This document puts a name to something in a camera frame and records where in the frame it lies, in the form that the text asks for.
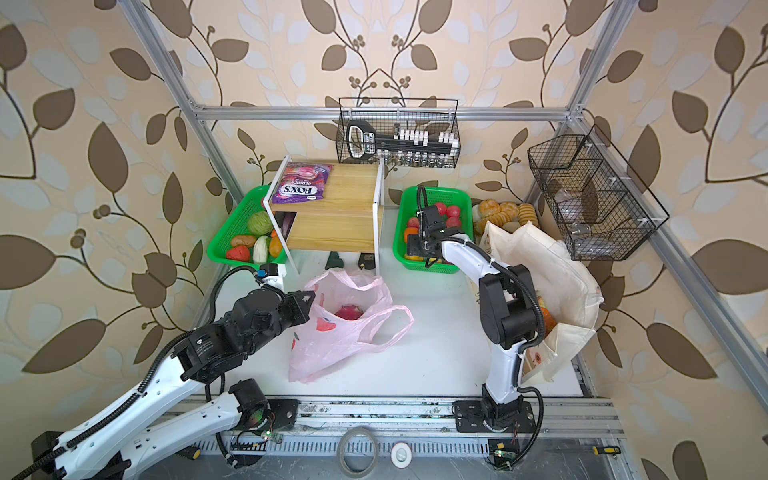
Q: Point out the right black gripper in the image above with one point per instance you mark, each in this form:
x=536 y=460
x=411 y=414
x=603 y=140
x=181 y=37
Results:
x=413 y=245

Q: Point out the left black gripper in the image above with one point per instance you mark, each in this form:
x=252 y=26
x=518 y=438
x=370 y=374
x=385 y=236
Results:
x=301 y=310

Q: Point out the orange tangerine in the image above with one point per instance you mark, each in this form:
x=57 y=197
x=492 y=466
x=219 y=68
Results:
x=408 y=232

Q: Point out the green fruit basket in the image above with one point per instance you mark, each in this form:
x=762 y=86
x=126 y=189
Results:
x=453 y=198

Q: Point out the pink plastic grocery bag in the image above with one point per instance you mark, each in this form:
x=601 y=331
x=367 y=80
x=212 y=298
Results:
x=326 y=341

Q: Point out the pink dragon fruit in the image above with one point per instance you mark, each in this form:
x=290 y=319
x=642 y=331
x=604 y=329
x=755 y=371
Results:
x=349 y=312

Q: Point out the orange Fox's candy bag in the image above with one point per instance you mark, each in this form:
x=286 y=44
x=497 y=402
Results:
x=549 y=320

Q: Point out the cream canvas tote bag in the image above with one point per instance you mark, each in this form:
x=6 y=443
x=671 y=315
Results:
x=570 y=294

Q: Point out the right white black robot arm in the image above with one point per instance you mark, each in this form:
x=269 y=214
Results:
x=509 y=310

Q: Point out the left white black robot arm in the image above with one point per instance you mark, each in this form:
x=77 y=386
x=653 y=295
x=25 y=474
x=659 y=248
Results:
x=128 y=436

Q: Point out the black tape measure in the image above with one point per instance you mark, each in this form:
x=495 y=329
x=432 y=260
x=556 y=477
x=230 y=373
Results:
x=367 y=261

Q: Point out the red strawberry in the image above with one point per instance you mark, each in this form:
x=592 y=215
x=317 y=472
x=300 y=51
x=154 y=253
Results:
x=239 y=253

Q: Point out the left green vegetable basket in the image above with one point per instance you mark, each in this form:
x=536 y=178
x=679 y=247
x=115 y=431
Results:
x=238 y=224

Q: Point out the white wooden two-tier shelf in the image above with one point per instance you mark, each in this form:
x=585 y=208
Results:
x=348 y=219

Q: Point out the white bread tray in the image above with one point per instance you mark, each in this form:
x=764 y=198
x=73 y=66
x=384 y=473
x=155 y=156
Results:
x=507 y=215

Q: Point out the green cabbage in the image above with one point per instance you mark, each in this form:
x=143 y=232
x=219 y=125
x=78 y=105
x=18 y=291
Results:
x=259 y=224

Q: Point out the black barcode scanner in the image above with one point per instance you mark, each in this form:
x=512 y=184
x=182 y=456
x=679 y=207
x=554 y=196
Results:
x=360 y=139

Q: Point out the purple Fox's candy bag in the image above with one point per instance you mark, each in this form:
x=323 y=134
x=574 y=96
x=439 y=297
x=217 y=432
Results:
x=302 y=183

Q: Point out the grey tape roll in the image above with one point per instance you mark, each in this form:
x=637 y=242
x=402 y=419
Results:
x=357 y=452

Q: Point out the yellow black screwdriver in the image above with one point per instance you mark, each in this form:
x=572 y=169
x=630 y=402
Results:
x=607 y=450

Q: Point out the black wire basket rear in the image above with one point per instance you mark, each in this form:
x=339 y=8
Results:
x=410 y=132

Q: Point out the black wire basket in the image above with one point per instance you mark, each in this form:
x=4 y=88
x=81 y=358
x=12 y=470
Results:
x=410 y=132
x=601 y=206

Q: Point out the black handle screwdriver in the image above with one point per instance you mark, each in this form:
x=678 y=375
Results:
x=190 y=452

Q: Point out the black wire basket right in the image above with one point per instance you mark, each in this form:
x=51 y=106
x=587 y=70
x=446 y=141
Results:
x=601 y=206

